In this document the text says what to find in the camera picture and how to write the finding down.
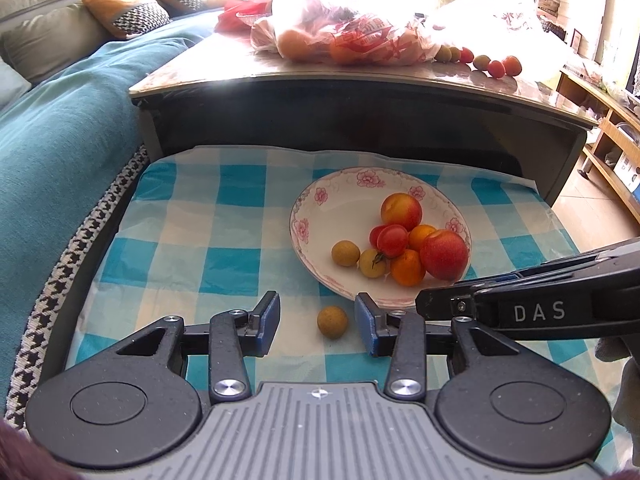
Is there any brown longan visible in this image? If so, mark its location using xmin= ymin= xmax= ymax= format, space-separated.
xmin=317 ymin=306 xmax=348 ymax=340

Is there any red tomato on table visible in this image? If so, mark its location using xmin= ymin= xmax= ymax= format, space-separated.
xmin=487 ymin=60 xmax=506 ymax=79

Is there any tan longan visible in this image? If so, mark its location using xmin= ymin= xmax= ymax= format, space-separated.
xmin=331 ymin=240 xmax=360 ymax=268

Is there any yellow loquat fruit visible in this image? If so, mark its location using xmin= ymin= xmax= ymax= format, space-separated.
xmin=358 ymin=248 xmax=387 ymax=280

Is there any grey sofa cushion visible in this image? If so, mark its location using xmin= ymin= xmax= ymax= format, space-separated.
xmin=1 ymin=0 xmax=113 ymax=108

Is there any dark coffee table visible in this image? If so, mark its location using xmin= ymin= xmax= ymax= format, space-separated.
xmin=129 ymin=34 xmax=593 ymax=203

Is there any red yellow peach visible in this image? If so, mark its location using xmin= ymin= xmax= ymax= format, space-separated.
xmin=380 ymin=193 xmax=423 ymax=231

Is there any teal sofa blanket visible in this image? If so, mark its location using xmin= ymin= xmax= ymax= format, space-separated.
xmin=1 ymin=11 xmax=217 ymax=394

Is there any houndstooth stool edge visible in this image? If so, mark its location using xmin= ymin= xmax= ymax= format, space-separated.
xmin=3 ymin=146 xmax=149 ymax=430

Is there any orange-red fruit table end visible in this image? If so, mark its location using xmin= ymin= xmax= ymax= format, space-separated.
xmin=502 ymin=55 xmax=522 ymax=77

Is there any plastic bag of fruit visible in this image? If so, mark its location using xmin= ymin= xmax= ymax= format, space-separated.
xmin=216 ymin=0 xmax=442 ymax=66

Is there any longan on table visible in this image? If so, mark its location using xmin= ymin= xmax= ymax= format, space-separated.
xmin=434 ymin=44 xmax=452 ymax=63
xmin=449 ymin=47 xmax=461 ymax=63
xmin=473 ymin=54 xmax=491 ymax=72

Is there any orange mandarin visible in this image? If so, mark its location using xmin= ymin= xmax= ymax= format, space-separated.
xmin=390 ymin=249 xmax=425 ymax=287
xmin=408 ymin=224 xmax=436 ymax=252

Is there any wooden shelf unit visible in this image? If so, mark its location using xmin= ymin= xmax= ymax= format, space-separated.
xmin=556 ymin=67 xmax=639 ymax=220

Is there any red tomato with stem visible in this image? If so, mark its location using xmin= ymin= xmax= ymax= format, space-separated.
xmin=378 ymin=224 xmax=409 ymax=259

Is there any blue white checkered cloth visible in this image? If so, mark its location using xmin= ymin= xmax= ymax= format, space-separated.
xmin=64 ymin=144 xmax=626 ymax=476

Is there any large red apple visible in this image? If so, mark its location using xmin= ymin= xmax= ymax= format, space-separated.
xmin=419 ymin=230 xmax=470 ymax=282

